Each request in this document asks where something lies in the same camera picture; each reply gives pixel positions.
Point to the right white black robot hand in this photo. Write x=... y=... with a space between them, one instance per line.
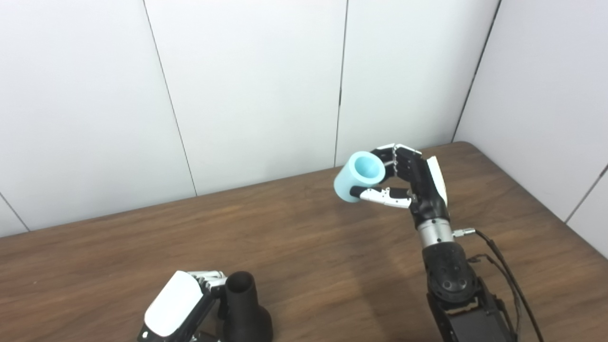
x=422 y=190

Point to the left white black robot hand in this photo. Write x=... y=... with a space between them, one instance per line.
x=173 y=304

